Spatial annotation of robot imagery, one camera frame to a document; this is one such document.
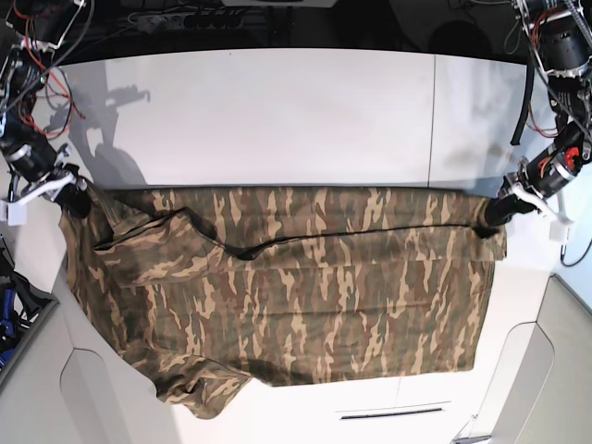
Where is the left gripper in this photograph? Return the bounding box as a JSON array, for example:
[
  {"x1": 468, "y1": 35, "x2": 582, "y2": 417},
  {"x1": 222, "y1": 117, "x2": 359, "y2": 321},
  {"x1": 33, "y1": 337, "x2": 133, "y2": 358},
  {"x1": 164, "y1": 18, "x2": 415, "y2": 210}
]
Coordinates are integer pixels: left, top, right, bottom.
[{"x1": 474, "y1": 139, "x2": 587, "y2": 239}]

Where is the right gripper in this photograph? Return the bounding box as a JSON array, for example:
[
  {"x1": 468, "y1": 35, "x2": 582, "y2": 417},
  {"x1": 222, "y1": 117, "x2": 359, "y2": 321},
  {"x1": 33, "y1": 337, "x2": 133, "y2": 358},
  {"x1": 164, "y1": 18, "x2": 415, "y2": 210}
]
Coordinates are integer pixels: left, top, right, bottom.
[{"x1": 2, "y1": 138, "x2": 92, "y2": 217}]

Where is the camouflage T-shirt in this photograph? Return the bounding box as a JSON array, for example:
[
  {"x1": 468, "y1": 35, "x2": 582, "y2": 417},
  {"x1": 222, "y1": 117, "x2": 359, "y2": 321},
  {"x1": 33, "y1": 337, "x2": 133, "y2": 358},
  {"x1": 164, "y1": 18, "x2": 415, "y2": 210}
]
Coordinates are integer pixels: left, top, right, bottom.
[{"x1": 59, "y1": 186, "x2": 507, "y2": 419}]

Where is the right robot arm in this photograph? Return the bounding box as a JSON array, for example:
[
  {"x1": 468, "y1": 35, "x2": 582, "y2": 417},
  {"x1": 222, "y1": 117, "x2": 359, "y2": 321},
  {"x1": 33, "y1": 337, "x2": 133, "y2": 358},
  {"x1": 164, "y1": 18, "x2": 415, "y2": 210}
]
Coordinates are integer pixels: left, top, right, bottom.
[{"x1": 1, "y1": 1, "x2": 96, "y2": 225}]

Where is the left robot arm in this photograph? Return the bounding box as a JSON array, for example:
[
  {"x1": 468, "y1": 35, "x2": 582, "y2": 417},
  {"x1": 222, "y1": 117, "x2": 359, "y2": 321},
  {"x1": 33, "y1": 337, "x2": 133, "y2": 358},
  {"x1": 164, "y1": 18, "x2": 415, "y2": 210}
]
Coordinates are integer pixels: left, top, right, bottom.
[{"x1": 479, "y1": 1, "x2": 591, "y2": 231}]

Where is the blue and black equipment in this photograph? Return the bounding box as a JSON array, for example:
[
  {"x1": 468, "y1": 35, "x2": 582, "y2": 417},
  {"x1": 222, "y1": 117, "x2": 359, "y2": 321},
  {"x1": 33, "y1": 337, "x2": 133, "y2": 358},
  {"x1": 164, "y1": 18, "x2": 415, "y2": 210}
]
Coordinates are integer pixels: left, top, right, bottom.
[{"x1": 1, "y1": 236, "x2": 54, "y2": 370}]

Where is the black power strip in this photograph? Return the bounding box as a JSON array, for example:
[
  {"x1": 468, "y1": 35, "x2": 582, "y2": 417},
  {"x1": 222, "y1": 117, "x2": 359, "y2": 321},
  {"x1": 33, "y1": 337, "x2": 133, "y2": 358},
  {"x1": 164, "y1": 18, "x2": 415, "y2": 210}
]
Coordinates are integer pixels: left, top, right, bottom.
[{"x1": 128, "y1": 9, "x2": 244, "y2": 33}]

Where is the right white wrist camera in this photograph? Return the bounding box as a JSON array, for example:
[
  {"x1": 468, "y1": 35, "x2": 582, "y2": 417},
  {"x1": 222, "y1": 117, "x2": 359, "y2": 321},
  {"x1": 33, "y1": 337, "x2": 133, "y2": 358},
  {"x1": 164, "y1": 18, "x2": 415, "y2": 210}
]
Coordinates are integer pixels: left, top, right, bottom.
[{"x1": 1, "y1": 172, "x2": 77, "y2": 227}]

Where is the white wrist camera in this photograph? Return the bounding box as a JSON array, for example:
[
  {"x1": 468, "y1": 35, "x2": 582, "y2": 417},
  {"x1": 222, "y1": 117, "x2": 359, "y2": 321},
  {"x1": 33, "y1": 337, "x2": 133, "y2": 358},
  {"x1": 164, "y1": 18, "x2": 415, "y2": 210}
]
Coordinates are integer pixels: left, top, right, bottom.
[
  {"x1": 499, "y1": 173, "x2": 574, "y2": 245},
  {"x1": 1, "y1": 172, "x2": 77, "y2": 227}
]

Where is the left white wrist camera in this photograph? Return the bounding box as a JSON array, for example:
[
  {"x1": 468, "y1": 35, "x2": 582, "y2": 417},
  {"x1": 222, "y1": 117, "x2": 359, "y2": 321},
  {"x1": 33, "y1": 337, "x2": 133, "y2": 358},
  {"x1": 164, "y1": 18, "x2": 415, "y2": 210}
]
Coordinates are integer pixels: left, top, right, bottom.
[{"x1": 499, "y1": 173, "x2": 574, "y2": 245}]

